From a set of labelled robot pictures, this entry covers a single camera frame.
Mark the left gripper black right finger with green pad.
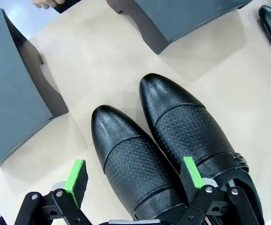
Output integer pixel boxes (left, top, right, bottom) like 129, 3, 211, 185
180, 156, 259, 225

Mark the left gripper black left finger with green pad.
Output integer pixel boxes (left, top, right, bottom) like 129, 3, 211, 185
15, 159, 93, 225

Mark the black textured leather shoe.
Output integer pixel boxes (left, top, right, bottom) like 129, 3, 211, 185
139, 73, 265, 225
90, 105, 190, 221

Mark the dark grey shoe stand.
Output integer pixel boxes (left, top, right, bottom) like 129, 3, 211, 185
0, 7, 69, 178
106, 0, 254, 55

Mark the person's hand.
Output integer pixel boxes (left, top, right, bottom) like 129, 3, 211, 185
30, 0, 66, 10

